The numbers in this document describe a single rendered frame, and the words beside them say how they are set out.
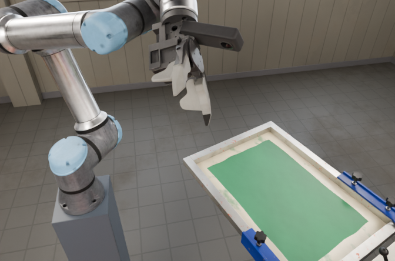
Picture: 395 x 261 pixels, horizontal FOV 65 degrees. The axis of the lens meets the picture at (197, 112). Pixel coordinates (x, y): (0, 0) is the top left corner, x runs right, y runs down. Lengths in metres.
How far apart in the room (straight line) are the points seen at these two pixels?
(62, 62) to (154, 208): 1.81
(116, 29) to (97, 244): 0.85
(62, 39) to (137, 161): 2.35
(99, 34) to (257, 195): 1.08
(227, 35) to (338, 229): 1.08
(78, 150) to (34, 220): 1.84
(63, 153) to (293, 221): 0.94
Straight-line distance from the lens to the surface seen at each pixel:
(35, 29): 0.78
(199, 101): 0.60
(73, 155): 1.01
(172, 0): 0.63
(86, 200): 1.11
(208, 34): 0.56
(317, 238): 1.40
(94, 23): 0.61
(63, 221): 1.15
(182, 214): 2.56
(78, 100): 1.04
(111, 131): 1.10
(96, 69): 3.92
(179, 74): 0.48
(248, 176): 1.54
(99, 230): 1.19
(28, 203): 2.96
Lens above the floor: 2.08
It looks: 36 degrees down
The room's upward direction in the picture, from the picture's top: straight up
